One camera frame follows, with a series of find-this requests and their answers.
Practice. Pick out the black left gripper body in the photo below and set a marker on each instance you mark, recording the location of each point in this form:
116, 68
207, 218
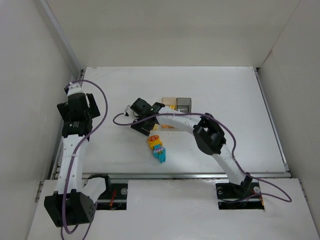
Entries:
92, 105

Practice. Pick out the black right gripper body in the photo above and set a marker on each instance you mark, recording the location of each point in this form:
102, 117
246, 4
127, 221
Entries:
141, 124

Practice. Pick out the yellow lego face block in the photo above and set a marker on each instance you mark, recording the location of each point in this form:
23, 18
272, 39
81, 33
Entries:
156, 127

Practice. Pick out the yellow lego block bottom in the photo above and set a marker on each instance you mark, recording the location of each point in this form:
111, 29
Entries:
161, 156

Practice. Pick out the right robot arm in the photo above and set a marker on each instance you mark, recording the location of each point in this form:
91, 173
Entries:
208, 134

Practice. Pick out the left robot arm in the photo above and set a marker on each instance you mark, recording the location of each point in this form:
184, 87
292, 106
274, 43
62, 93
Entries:
72, 202

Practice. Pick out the amber transparent container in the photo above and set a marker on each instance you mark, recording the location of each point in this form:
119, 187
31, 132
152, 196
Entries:
170, 102

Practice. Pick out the grey transparent container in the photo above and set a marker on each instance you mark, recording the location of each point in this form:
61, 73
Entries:
184, 104

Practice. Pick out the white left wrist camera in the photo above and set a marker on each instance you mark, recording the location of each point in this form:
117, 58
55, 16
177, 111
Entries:
73, 88

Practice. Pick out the aluminium left rail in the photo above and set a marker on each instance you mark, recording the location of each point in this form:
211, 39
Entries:
58, 150

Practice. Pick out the aluminium rail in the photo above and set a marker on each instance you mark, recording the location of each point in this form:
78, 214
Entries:
275, 133
262, 175
58, 150

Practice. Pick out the aluminium front rail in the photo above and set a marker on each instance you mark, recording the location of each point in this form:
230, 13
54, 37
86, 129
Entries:
262, 175

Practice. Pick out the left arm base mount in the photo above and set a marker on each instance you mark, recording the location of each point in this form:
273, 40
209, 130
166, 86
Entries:
115, 197

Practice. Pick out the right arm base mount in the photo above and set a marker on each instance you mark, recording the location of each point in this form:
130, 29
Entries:
231, 197

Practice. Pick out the aluminium right rail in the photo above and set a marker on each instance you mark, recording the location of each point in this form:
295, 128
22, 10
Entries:
275, 133

